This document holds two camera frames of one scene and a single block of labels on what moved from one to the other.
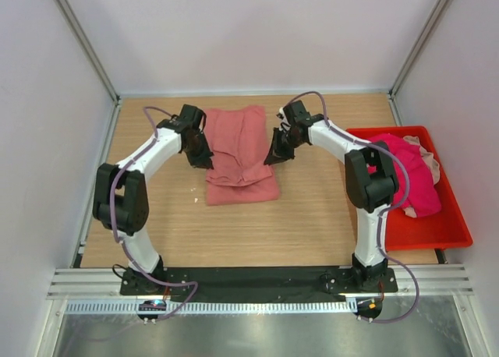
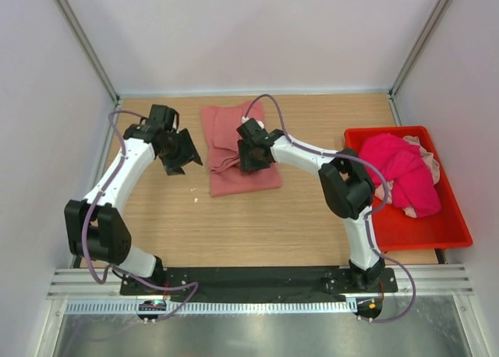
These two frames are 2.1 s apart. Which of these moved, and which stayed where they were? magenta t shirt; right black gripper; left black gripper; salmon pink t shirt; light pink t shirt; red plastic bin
Moved: right black gripper; left black gripper; salmon pink t shirt
Stayed: light pink t shirt; magenta t shirt; red plastic bin
